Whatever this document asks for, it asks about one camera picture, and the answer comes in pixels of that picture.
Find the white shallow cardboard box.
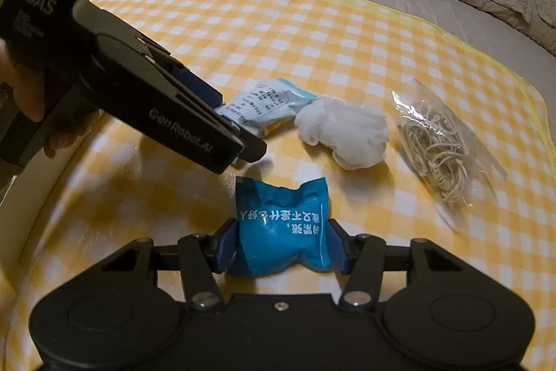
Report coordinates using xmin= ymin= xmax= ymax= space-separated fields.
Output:
xmin=0 ymin=112 xmax=105 ymax=267

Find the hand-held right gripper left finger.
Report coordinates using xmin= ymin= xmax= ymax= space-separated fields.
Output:
xmin=98 ymin=219 xmax=239 ymax=308

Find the yellow checkered mat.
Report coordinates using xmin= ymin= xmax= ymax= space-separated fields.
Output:
xmin=0 ymin=0 xmax=550 ymax=371

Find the light blue packet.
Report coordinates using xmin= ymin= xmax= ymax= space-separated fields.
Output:
xmin=215 ymin=78 xmax=320 ymax=137

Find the clear bag of beige bands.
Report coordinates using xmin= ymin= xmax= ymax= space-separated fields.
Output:
xmin=391 ymin=78 xmax=509 ymax=233

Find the person's left hand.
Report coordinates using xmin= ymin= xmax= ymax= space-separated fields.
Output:
xmin=0 ymin=40 xmax=94 ymax=149

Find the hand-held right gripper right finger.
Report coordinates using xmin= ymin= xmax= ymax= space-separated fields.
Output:
xmin=326 ymin=219 xmax=461 ymax=308

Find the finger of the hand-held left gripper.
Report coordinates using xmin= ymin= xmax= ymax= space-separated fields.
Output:
xmin=171 ymin=64 xmax=225 ymax=112
xmin=216 ymin=114 xmax=267 ymax=165

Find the teal snack packet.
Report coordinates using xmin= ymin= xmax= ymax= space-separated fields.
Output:
xmin=226 ymin=175 xmax=333 ymax=277

